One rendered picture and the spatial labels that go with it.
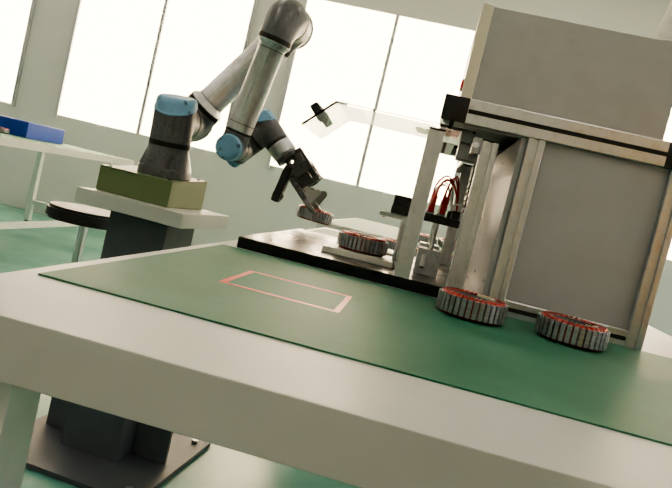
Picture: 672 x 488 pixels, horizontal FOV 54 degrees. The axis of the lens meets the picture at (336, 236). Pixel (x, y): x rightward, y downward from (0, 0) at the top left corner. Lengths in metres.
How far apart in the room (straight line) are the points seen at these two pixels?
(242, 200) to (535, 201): 5.29
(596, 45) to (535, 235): 0.39
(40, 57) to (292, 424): 6.99
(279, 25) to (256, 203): 4.57
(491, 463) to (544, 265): 0.79
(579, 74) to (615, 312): 0.46
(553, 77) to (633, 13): 5.29
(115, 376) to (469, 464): 0.26
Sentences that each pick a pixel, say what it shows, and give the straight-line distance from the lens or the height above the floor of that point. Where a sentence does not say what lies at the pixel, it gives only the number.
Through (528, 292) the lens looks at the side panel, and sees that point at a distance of 1.25.
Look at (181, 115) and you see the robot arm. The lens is 1.91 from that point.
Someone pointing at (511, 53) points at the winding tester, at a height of 1.24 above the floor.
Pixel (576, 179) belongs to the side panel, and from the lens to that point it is 1.26.
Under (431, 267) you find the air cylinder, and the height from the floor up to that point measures 0.79.
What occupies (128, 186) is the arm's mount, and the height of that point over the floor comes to 0.78.
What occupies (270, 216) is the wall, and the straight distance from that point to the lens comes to 6.32.
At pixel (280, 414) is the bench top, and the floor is 0.73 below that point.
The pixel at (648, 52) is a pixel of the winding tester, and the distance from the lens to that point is 1.42.
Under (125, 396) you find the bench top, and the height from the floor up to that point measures 0.71.
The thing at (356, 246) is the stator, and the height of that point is 0.79.
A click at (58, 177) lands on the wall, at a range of 7.14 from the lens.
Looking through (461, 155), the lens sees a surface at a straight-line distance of 1.44.
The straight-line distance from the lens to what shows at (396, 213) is 1.40.
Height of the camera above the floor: 0.90
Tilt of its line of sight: 4 degrees down
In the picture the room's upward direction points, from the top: 13 degrees clockwise
